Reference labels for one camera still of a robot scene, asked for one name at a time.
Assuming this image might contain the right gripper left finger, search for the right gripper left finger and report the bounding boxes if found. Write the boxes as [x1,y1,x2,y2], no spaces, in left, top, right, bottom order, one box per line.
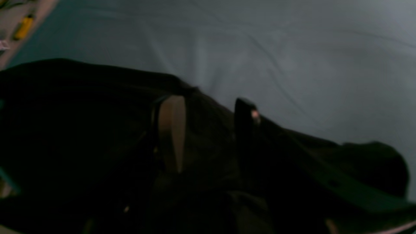
[123,95,186,234]

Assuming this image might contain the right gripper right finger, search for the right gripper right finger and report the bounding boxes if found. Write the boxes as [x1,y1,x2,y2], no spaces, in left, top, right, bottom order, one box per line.
[235,99,415,234]

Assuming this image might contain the yellow handled pliers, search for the yellow handled pliers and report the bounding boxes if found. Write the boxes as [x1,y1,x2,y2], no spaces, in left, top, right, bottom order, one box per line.
[12,13,35,41]

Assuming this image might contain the blue table cloth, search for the blue table cloth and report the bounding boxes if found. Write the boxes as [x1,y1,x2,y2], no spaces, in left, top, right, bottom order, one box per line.
[6,0,416,200]

